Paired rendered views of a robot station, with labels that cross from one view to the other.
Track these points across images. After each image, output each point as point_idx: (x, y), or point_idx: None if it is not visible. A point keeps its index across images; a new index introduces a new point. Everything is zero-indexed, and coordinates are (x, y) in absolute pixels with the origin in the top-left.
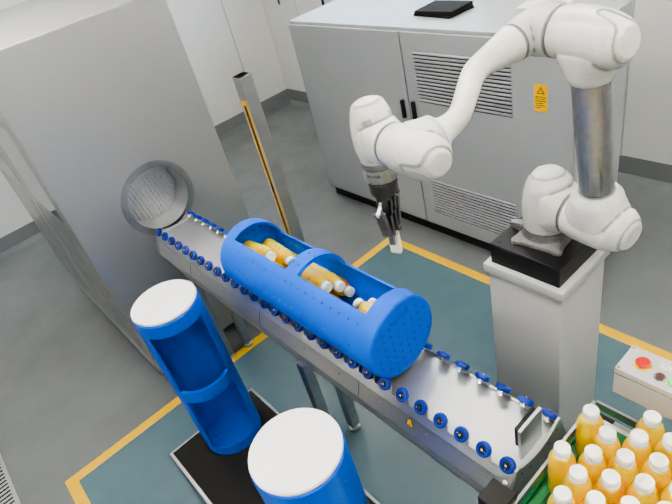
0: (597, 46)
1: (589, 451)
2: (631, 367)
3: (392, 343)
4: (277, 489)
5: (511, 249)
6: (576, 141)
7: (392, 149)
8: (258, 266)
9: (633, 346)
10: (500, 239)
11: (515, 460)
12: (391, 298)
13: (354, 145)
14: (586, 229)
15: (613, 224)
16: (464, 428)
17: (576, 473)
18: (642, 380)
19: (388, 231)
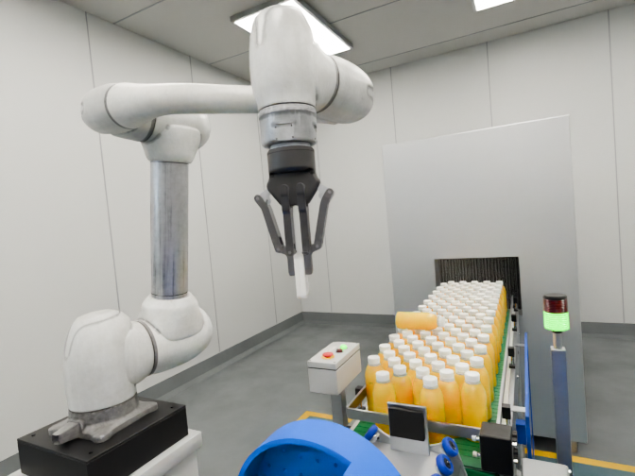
0: (204, 118)
1: (423, 369)
2: (333, 359)
3: None
4: None
5: (119, 440)
6: (172, 229)
7: (356, 68)
8: None
9: (309, 360)
10: (83, 453)
11: (433, 458)
12: (308, 426)
13: (304, 64)
14: (193, 330)
15: (203, 314)
16: (433, 474)
17: (449, 371)
18: (344, 356)
19: (324, 231)
